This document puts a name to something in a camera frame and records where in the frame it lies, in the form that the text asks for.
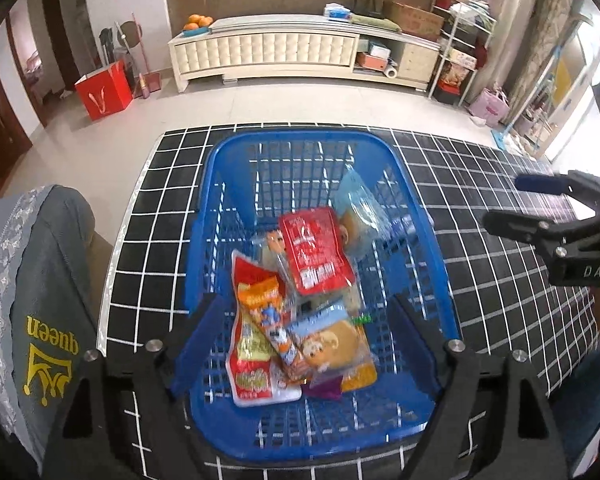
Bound orange striped snack stick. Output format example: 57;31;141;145
240;280;306;386

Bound red yellow packet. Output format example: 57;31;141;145
227;250;303;407

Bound green folded cloth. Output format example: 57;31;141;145
349;14;401;32

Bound white metal rack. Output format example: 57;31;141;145
427;0;496;106

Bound patterned curtain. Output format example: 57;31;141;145
505;0;581;126

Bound arched standing mirror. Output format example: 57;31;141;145
535;15;600;161

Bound white cabinet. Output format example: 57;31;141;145
167;16;443;93

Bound grey chair cover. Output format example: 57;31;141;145
0;185;116;466

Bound purple snack packet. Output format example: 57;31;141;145
302;375;343;401

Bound blue plastic basket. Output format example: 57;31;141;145
182;130;463;463

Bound standing air conditioner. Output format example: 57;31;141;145
495;0;546;101

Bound plate of oranges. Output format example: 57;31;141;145
182;14;215;33

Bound red paper bag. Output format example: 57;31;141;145
75;59;133;121

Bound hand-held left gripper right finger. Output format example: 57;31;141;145
390;294;568;480

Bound pink bag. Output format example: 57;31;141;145
469;87;510;126

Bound small clear snack packet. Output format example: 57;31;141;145
255;227;293;301

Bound orange snack packet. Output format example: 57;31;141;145
340;325;378;393

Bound red candy packet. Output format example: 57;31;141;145
278;207;357;297

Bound grey flat board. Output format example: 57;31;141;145
210;16;353;33

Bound broom with dustpan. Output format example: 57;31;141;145
114;12;163;100

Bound stacked boxes in cabinet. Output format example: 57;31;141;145
356;40;392;71

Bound light blue bread packet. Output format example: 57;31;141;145
285;305;376;376

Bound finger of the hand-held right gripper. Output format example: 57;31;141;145
482;211;600;261
514;170;600;217

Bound clear bread packet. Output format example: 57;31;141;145
332;166;406;261

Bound blue mop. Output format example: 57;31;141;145
490;45;563;151

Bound black router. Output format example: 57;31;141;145
350;0;386;17

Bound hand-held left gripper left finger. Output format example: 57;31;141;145
42;292;226;480

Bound black checked tablecloth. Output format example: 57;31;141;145
97;122;600;480

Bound brown cardboard box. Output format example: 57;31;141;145
384;1;446;41

